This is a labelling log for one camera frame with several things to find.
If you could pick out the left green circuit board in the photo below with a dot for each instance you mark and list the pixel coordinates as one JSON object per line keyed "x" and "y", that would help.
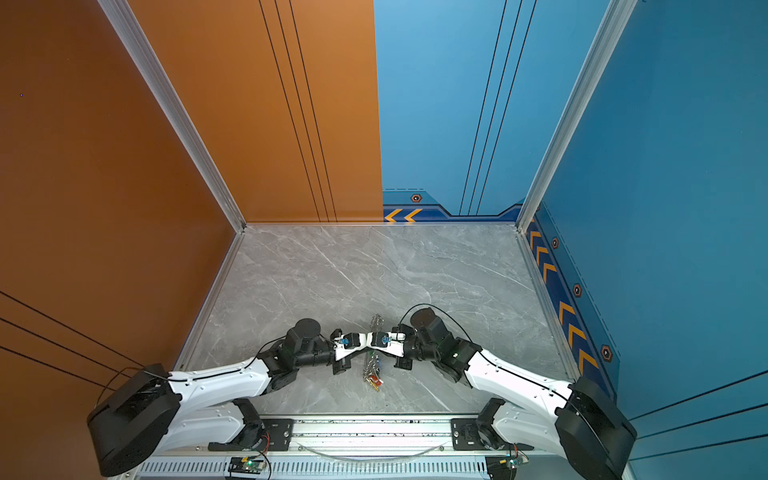
{"x": 248, "y": 467}

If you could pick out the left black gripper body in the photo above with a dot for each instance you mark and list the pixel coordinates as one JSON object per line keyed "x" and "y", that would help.
{"x": 341, "y": 366}

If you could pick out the aluminium front rail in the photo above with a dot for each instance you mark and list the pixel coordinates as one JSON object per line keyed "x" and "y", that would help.
{"x": 383, "y": 435}

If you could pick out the right green circuit board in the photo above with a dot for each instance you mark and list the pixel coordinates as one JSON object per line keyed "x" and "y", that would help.
{"x": 505, "y": 467}

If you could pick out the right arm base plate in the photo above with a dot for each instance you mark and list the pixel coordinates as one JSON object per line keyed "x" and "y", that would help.
{"x": 468, "y": 435}

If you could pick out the bunch of coloured keys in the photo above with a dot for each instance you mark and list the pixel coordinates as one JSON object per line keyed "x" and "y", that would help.
{"x": 373, "y": 377}

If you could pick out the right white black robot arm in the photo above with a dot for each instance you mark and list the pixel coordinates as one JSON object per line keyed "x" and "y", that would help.
{"x": 460, "y": 359}

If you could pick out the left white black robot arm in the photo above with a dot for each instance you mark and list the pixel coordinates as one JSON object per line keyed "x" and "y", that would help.
{"x": 151, "y": 407}

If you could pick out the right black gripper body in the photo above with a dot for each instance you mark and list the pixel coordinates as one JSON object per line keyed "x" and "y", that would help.
{"x": 403, "y": 363}

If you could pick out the green circuit board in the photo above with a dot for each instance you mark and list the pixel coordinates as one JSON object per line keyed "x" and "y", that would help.
{"x": 248, "y": 467}
{"x": 505, "y": 467}

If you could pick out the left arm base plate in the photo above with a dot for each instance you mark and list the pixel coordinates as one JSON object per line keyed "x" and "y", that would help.
{"x": 261, "y": 435}

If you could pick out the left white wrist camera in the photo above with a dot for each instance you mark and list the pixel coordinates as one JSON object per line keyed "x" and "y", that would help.
{"x": 345, "y": 345}

